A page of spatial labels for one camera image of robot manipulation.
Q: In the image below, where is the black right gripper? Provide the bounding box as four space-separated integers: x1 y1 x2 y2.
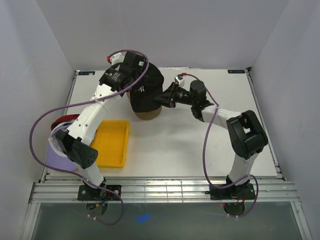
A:
152 82 196 109

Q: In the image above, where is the black baseball cap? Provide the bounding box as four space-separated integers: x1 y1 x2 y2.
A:
112 62 165 114

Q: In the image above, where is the purple baseball cap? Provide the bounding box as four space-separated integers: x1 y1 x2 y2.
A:
45 120 77 172

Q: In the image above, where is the beige baseball cap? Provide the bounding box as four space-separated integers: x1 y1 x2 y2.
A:
126 91 162 121

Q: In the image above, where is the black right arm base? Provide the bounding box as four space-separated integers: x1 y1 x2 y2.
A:
204 183 256 200

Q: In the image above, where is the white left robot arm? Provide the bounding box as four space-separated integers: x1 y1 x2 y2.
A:
55 50 149 200

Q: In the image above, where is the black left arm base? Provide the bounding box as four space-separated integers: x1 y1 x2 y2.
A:
77 184 122 201

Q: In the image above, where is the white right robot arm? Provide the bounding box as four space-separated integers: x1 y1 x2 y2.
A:
154 80 269 199

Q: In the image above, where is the yellow plastic tray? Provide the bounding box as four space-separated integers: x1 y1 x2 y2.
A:
90 120 130 168

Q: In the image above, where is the red baseball cap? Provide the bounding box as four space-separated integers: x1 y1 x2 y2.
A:
50 114 79 130

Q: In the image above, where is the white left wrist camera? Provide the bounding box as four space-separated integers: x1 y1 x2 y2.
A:
107 52 125 66

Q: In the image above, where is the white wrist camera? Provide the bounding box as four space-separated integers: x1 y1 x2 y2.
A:
107 52 125 66
174 73 185 88

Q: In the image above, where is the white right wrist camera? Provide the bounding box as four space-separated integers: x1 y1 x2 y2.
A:
174 73 185 88

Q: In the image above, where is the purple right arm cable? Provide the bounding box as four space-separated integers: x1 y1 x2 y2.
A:
181 72 259 219

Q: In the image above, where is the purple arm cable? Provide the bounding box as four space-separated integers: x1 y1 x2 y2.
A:
181 72 259 219
29 49 151 226

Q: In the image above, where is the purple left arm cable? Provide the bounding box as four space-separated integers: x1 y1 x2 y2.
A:
29 49 151 226

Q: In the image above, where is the aluminium rail frame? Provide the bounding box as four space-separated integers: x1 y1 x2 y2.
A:
29 177 312 240

